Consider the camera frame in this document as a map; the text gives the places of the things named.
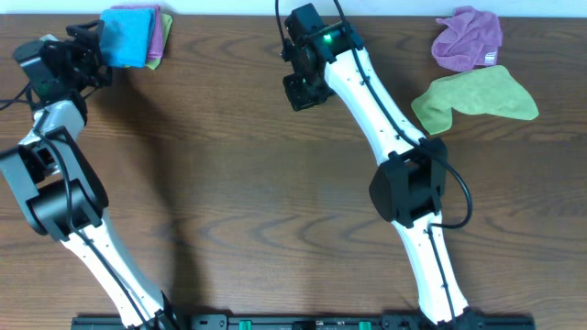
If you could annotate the folded purple cloth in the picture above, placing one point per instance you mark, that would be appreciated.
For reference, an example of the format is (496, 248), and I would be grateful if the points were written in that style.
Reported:
(156, 46)

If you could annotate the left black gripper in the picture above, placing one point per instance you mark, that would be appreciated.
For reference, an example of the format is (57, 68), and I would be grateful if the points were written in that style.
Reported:
(90, 56)

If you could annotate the blue microfibre cloth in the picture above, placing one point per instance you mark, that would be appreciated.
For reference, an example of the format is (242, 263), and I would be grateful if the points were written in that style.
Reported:
(126, 37)

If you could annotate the crumpled purple cloth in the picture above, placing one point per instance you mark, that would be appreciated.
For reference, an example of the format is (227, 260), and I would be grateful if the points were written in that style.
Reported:
(470, 38)

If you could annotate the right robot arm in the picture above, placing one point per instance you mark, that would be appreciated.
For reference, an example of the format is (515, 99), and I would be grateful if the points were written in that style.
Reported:
(409, 182)

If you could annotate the folded green cloth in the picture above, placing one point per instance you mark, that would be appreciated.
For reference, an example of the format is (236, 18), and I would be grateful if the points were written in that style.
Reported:
(163, 23)

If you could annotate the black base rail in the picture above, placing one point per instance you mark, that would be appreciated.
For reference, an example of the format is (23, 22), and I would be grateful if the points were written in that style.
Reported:
(393, 321)

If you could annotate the crumpled green cloth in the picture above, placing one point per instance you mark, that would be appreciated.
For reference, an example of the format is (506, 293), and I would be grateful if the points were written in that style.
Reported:
(489, 91)

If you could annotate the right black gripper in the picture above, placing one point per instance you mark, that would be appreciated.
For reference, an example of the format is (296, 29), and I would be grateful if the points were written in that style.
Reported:
(297, 98)

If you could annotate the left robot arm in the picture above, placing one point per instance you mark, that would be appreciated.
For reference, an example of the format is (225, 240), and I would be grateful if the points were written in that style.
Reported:
(56, 188)

